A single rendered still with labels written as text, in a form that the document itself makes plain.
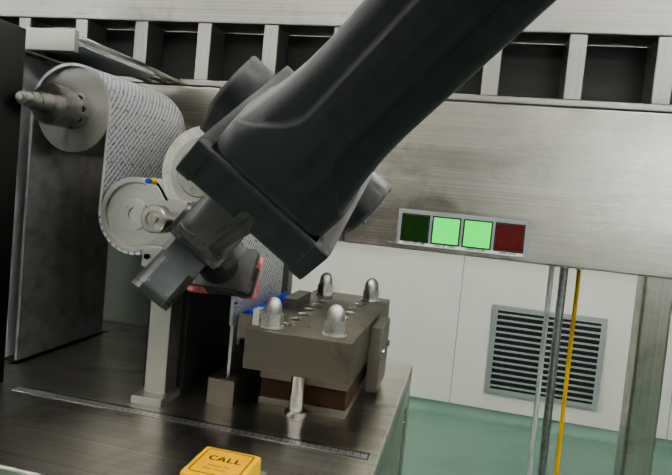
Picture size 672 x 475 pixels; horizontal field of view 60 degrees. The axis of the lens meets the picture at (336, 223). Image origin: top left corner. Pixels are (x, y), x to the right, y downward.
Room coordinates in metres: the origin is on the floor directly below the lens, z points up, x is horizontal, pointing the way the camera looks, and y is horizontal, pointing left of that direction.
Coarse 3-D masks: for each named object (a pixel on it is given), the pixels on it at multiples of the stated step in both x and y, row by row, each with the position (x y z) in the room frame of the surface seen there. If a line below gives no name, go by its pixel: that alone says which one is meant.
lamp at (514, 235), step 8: (504, 224) 1.11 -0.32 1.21; (496, 232) 1.12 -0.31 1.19; (504, 232) 1.11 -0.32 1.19; (512, 232) 1.11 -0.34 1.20; (520, 232) 1.11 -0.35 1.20; (496, 240) 1.11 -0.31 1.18; (504, 240) 1.11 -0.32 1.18; (512, 240) 1.11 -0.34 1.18; (520, 240) 1.11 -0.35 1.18; (496, 248) 1.11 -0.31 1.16; (504, 248) 1.11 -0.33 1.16; (512, 248) 1.11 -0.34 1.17; (520, 248) 1.10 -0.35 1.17
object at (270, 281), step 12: (252, 240) 0.95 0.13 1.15; (264, 252) 1.01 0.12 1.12; (264, 264) 1.01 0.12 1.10; (276, 264) 1.08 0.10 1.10; (264, 276) 1.02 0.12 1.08; (276, 276) 1.08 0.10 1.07; (264, 288) 1.02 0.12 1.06; (276, 288) 1.09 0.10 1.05; (240, 300) 0.92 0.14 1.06; (252, 300) 0.97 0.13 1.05; (264, 300) 1.03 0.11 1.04; (240, 312) 0.92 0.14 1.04
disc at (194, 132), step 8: (192, 128) 0.91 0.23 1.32; (184, 136) 0.91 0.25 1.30; (192, 136) 0.90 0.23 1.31; (176, 144) 0.91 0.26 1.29; (168, 152) 0.91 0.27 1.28; (176, 152) 0.91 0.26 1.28; (168, 160) 0.91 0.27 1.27; (168, 168) 0.91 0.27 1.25; (168, 176) 0.91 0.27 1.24; (168, 184) 0.91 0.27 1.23; (168, 192) 0.91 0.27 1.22
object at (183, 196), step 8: (200, 136) 0.90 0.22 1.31; (184, 144) 0.90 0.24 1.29; (192, 144) 0.90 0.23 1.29; (184, 152) 0.90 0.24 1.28; (176, 160) 0.91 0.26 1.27; (176, 176) 0.91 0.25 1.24; (176, 184) 0.91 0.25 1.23; (176, 192) 0.91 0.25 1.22; (184, 192) 0.90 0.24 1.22; (184, 200) 0.90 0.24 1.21; (192, 200) 0.90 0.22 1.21
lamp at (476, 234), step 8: (472, 224) 1.13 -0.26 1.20; (480, 224) 1.12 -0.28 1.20; (488, 224) 1.12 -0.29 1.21; (464, 232) 1.13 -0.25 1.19; (472, 232) 1.13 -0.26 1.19; (480, 232) 1.12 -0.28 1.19; (488, 232) 1.12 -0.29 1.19; (464, 240) 1.13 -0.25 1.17; (472, 240) 1.12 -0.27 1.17; (480, 240) 1.12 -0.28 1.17; (488, 240) 1.12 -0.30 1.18; (488, 248) 1.12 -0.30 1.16
